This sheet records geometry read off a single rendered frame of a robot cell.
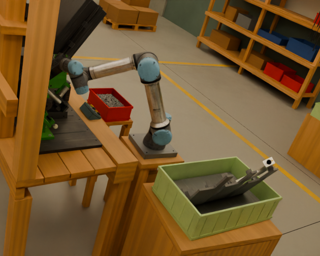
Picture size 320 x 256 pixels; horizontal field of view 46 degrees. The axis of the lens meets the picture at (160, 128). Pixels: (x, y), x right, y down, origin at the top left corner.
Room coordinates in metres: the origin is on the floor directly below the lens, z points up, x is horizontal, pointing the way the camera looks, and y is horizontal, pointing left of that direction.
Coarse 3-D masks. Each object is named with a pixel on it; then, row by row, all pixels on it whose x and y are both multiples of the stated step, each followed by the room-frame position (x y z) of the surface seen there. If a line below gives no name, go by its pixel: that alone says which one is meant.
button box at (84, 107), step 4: (84, 104) 2.26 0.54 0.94; (80, 108) 2.24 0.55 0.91; (84, 108) 2.23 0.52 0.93; (88, 108) 2.21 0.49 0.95; (92, 108) 2.25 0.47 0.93; (84, 112) 2.20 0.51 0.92; (88, 112) 2.18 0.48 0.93; (92, 112) 2.17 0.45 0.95; (96, 112) 2.21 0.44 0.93; (88, 116) 2.16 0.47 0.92; (92, 116) 2.16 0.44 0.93; (96, 116) 2.18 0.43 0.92; (100, 116) 2.20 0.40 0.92
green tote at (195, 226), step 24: (168, 168) 1.80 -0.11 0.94; (192, 168) 1.92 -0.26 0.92; (216, 168) 2.05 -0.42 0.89; (240, 168) 2.09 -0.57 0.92; (168, 192) 1.66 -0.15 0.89; (264, 192) 1.91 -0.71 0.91; (192, 216) 1.49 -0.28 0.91; (216, 216) 1.52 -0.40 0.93; (240, 216) 1.64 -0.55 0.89; (264, 216) 1.79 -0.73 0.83; (192, 240) 1.46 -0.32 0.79
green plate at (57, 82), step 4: (64, 72) 2.16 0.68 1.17; (56, 76) 2.12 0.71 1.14; (60, 76) 2.14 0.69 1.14; (64, 76) 2.15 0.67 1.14; (52, 80) 2.10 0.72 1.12; (56, 80) 2.11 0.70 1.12; (60, 80) 2.13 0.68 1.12; (64, 80) 2.15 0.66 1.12; (52, 84) 2.09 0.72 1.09; (56, 84) 2.11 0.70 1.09; (60, 84) 2.13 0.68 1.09
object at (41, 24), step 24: (0, 0) 1.74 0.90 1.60; (24, 0) 1.72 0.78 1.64; (48, 0) 1.41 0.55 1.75; (48, 24) 1.42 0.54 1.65; (0, 48) 1.70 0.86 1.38; (24, 48) 1.45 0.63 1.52; (48, 48) 1.43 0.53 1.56; (24, 72) 1.43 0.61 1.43; (48, 72) 1.44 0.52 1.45; (24, 96) 1.40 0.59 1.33; (0, 120) 1.68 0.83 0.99; (24, 120) 1.39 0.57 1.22; (24, 144) 1.40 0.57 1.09; (24, 168) 1.41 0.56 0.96
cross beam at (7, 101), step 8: (0, 72) 1.67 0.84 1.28; (0, 80) 1.58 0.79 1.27; (0, 88) 1.51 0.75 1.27; (8, 88) 1.53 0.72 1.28; (0, 96) 1.50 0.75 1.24; (8, 96) 1.46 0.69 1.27; (0, 104) 1.49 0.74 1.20; (8, 104) 1.43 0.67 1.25; (16, 104) 1.45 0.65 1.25; (8, 112) 1.43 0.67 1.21; (16, 112) 1.45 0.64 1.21
